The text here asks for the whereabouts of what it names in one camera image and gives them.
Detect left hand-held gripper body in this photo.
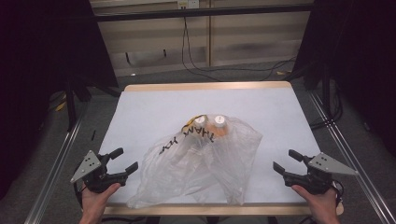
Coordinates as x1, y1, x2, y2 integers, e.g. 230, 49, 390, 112
70, 150, 129, 194

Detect black horizontal bar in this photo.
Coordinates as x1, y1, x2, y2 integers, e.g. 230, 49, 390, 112
92, 3, 314, 22

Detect black metal stand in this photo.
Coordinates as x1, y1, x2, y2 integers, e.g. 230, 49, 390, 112
285, 60, 335, 120
63, 76, 123, 133

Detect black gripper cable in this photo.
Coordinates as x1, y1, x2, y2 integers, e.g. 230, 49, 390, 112
73, 181, 88, 208

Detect aluminium floor rail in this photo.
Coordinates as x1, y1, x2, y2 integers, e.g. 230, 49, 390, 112
307, 91, 396, 224
23, 102, 90, 224

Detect white wall socket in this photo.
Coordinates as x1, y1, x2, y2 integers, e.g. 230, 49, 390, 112
177, 0, 201, 10

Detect black wall cable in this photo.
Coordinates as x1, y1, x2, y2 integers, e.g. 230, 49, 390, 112
180, 17, 222, 83
184, 17, 297, 82

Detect orange bottle with white cap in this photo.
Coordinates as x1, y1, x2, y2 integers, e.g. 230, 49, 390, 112
206, 114, 232, 140

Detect clear printed plastic bag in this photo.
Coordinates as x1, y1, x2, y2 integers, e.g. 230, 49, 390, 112
126, 114, 263, 209

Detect black floor cables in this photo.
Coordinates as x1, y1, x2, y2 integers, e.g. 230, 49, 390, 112
309, 78, 345, 131

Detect person's right hand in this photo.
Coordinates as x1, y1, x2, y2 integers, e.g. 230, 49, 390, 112
291, 184, 339, 220

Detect person's left hand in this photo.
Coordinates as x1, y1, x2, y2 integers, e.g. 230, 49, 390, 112
79, 182, 121, 219

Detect dark curtain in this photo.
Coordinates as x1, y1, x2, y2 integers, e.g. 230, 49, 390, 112
292, 0, 396, 158
0, 0, 120, 201

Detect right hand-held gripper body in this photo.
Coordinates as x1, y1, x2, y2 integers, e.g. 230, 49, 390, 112
282, 152, 359, 195

